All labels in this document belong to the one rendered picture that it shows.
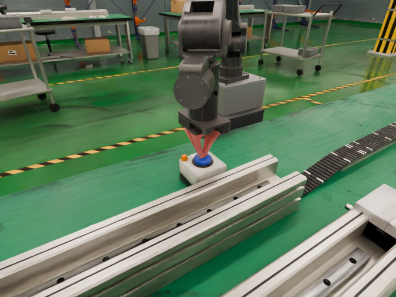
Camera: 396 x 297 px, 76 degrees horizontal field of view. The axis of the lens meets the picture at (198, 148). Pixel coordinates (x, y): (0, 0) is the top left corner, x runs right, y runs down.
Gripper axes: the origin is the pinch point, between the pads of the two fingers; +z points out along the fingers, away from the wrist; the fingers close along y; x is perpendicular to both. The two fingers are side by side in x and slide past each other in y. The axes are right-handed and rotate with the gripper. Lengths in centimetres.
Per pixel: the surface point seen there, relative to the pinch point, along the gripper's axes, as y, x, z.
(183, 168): -1.9, -3.9, 3.7
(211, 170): 3.6, 0.0, 2.3
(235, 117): -25.2, 30.5, 8.2
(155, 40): -454, 186, 48
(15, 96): -266, -51, 58
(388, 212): 30.8, 14.2, -1.1
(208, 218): 16.3, -9.4, 0.0
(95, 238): 10.6, -25.3, 0.4
